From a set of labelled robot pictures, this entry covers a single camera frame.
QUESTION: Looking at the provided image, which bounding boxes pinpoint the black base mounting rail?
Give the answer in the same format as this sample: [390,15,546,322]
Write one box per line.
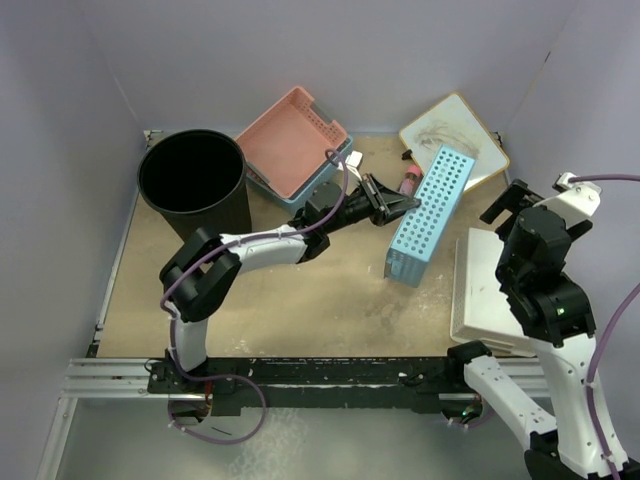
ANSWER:
[145,357,488,423]

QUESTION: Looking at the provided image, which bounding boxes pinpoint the large black ribbed bin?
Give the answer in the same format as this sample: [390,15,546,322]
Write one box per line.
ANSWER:
[137,129,252,240]

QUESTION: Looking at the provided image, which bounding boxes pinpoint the small pink-capped bottle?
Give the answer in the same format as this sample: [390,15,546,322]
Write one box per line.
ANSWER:
[398,165,422,196]

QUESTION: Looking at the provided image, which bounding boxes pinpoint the light blue basket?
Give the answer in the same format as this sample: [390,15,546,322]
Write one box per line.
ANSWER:
[384,145,475,288]
[237,133,337,214]

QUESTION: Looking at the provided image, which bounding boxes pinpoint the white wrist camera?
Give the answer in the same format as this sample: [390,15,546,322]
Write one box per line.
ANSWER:
[550,172,602,226]
[346,150,363,177]

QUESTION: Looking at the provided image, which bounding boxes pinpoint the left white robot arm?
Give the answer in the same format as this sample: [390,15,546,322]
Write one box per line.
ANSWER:
[160,174,421,392]

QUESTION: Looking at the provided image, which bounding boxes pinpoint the aluminium frame rail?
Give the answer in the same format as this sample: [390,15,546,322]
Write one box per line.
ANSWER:
[37,357,166,480]

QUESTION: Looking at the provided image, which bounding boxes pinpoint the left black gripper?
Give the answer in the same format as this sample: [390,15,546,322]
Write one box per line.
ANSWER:
[323,174,419,235]

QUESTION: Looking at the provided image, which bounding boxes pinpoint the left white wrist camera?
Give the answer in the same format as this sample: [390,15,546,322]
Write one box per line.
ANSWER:
[346,150,363,177]

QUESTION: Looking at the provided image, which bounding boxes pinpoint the white board with wooden rim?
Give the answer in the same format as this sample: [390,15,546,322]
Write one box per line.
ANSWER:
[399,92,510,192]

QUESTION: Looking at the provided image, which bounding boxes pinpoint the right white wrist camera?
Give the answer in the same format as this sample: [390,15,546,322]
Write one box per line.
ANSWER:
[550,172,602,226]

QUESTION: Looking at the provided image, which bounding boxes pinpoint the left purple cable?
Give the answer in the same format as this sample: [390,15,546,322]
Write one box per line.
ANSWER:
[159,148,350,361]

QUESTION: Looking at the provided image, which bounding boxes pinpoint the white perforated basket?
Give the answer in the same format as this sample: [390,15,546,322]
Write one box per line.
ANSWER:
[450,228,535,358]

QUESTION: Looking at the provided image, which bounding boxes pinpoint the light blue bottom basket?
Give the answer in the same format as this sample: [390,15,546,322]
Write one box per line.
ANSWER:
[237,133,337,214]

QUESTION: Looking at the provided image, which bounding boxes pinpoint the pink perforated basket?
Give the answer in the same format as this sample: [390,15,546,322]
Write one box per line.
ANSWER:
[236,86,347,199]

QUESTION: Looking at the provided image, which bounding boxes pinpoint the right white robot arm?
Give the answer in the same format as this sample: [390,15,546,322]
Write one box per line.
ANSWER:
[444,172,639,479]

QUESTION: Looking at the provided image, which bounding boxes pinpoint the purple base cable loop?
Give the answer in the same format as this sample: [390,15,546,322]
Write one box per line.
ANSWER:
[167,375,269,445]

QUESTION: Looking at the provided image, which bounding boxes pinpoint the light blue top basket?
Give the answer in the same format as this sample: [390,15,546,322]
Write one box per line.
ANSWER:
[384,145,475,288]

